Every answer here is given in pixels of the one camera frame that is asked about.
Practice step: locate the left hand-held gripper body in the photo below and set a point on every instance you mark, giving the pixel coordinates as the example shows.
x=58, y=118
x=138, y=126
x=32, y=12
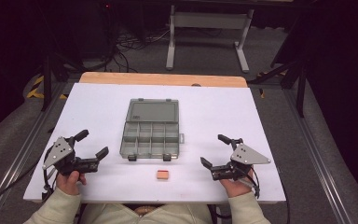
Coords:
x=58, y=153

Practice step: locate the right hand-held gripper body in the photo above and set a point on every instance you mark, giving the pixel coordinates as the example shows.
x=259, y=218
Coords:
x=247, y=156

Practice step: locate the small tan block red stripe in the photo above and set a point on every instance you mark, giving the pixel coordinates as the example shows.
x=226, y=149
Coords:
x=162, y=174

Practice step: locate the clear plastic compartment box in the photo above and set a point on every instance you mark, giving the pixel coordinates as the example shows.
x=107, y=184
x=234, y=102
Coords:
x=150, y=133

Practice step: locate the person's left hand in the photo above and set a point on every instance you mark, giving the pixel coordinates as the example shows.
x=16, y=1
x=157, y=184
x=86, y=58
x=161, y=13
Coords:
x=68, y=184

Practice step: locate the person's right hand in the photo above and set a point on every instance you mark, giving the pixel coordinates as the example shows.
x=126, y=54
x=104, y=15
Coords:
x=237, y=188

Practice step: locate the white board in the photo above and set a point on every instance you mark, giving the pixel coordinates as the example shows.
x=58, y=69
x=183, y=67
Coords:
x=205, y=105

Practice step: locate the yellow black floor tape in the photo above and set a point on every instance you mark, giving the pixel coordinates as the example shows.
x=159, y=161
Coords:
x=34, y=90
x=262, y=92

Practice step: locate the black metal stand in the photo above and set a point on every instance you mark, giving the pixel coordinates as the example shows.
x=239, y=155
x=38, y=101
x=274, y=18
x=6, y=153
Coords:
x=300, y=90
x=47, y=84

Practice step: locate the person's torso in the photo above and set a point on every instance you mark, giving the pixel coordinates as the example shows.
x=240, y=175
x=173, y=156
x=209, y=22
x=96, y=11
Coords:
x=121, y=215

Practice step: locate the wooden table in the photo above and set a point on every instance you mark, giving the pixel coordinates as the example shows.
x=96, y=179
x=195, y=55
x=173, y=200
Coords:
x=155, y=79

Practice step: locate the white metal stand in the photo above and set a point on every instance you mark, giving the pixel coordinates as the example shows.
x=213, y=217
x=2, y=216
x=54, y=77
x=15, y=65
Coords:
x=209, y=20

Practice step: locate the aluminium floor rail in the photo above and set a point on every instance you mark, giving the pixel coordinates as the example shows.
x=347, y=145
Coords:
x=21, y=155
x=317, y=155

